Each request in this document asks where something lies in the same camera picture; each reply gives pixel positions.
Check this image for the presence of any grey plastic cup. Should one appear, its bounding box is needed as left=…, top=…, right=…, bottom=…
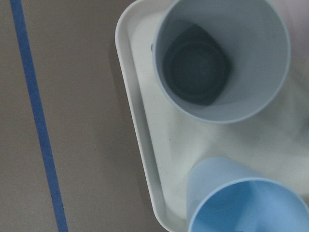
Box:
left=153, top=0, right=291, bottom=124

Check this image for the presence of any light blue plastic cup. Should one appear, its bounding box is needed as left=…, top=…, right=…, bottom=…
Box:
left=186, top=157, right=309, bottom=232

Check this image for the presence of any cream plastic serving tray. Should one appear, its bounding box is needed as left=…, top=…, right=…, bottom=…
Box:
left=115, top=0, right=309, bottom=232

